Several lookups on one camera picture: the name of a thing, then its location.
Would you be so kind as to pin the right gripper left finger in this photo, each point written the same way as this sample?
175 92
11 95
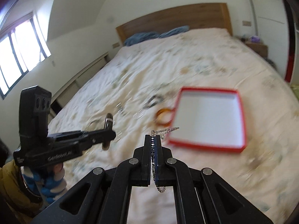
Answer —
102 196

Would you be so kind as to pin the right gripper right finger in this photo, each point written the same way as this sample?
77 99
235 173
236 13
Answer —
201 196

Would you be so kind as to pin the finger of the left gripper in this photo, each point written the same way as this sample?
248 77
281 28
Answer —
90 138

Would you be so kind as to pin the amber orange bangle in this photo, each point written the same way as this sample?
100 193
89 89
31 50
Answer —
163 117

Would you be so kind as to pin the silver metal bangle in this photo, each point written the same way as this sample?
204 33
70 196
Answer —
108 124

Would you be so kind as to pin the red jewelry box tray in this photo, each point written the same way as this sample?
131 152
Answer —
209 119

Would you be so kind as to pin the blue white gloved left hand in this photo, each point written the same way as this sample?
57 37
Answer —
50 188

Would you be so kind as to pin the floral beige bed quilt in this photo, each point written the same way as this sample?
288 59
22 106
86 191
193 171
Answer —
146 77

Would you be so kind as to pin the window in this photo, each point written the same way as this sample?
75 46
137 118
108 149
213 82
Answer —
23 47

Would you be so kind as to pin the blue pillow left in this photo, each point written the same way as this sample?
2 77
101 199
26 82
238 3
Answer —
140 37

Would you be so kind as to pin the blue pillow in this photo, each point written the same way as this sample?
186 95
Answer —
140 37
175 31

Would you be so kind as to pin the blue pillow right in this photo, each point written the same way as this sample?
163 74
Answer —
175 31

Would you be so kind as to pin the wooden nightstand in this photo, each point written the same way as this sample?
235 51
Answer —
260 48

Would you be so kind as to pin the purple item on nightstand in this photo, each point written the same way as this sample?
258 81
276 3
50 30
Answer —
255 39

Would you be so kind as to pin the wooden headboard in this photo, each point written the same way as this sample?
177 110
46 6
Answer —
196 16

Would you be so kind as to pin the white wardrobe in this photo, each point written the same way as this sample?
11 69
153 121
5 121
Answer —
275 27

